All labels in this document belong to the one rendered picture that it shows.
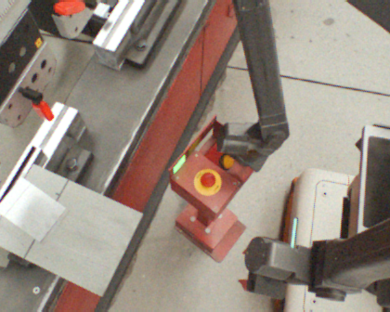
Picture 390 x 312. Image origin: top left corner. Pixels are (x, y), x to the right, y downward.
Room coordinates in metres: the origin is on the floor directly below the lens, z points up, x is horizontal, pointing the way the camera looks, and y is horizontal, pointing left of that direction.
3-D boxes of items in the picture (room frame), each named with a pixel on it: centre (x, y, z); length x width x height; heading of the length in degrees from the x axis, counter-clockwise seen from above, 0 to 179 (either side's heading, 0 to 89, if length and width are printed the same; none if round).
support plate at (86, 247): (0.16, 0.26, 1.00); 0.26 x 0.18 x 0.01; 68
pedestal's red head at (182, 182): (0.37, -0.06, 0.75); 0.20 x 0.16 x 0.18; 144
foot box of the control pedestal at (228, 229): (0.35, -0.08, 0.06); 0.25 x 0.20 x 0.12; 54
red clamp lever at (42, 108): (0.33, 0.28, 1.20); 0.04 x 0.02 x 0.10; 68
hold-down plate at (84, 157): (0.23, 0.32, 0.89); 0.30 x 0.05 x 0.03; 158
